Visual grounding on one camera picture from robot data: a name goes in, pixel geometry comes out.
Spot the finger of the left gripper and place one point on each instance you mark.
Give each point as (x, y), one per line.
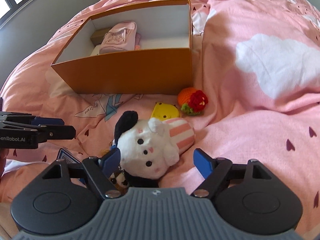
(46, 121)
(55, 132)

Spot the pink folding case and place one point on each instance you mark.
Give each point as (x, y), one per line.
(137, 40)

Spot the blue patterned card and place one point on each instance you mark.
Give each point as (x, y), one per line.
(64, 154)

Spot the white dog plush toy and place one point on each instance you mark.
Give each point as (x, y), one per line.
(148, 148)

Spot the person's left hand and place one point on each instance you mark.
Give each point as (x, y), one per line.
(3, 158)

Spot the yellow chick toy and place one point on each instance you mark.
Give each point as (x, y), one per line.
(165, 111)

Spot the orange crochet fruit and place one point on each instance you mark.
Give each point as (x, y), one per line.
(192, 101)

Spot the small brown cardboard box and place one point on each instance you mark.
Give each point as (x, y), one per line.
(98, 36)

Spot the orange cardboard box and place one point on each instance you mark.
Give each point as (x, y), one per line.
(163, 65)

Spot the pink mini backpack pouch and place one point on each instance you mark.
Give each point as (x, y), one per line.
(120, 38)

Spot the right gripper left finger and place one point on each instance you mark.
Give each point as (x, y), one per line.
(98, 172)

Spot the small brown dog keychain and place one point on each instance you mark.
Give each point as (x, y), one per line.
(118, 179)

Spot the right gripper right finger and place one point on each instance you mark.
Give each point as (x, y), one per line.
(214, 171)

